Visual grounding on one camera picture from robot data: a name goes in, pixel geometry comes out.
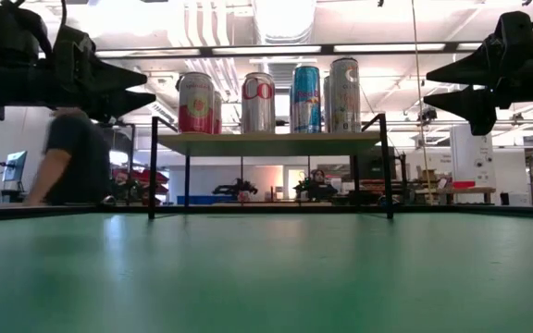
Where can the wooden side table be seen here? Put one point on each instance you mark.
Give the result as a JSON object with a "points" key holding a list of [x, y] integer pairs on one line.
{"points": [[474, 189]]}

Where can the silver Diet Coke can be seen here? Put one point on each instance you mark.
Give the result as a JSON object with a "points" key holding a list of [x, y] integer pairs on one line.
{"points": [[258, 111]]}

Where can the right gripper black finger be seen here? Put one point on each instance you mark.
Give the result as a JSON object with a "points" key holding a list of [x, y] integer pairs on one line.
{"points": [[474, 71], [474, 104]]}

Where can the wooden shelf with black frame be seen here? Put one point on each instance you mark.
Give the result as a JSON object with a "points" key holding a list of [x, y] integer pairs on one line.
{"points": [[271, 144]]}

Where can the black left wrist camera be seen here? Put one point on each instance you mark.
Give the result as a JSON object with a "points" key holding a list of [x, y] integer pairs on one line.
{"points": [[7, 32]]}

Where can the black ceiling spotlight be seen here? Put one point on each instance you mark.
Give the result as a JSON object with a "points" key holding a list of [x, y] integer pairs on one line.
{"points": [[429, 114]]}

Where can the black overhead light bar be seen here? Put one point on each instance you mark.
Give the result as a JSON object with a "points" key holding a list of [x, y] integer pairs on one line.
{"points": [[326, 48]]}

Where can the person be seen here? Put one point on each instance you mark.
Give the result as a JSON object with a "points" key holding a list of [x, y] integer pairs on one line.
{"points": [[77, 157], [318, 178]]}

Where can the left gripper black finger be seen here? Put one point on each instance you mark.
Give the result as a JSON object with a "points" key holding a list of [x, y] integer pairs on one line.
{"points": [[114, 78], [114, 104]]}

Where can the red parts bin rack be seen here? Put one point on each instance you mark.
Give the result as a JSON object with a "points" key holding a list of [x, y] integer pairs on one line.
{"points": [[164, 178]]}

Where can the small white box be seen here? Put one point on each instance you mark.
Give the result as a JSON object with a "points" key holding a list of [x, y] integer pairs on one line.
{"points": [[520, 199]]}

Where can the green table mat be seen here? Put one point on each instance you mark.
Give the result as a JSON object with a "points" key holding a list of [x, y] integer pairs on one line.
{"points": [[248, 277]]}

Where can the black computer monitor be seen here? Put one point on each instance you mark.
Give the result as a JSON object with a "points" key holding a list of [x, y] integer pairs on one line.
{"points": [[370, 164]]}

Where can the blue storage bin row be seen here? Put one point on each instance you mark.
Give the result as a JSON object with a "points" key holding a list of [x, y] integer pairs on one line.
{"points": [[202, 200]]}

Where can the yellow tripod pole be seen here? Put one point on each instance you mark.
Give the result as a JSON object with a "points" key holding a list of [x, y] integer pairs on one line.
{"points": [[417, 92]]}

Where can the grey computer monitor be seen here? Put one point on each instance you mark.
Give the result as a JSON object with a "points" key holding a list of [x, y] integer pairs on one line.
{"points": [[15, 167]]}

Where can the small red bin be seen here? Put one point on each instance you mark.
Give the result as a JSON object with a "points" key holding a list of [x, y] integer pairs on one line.
{"points": [[462, 185]]}

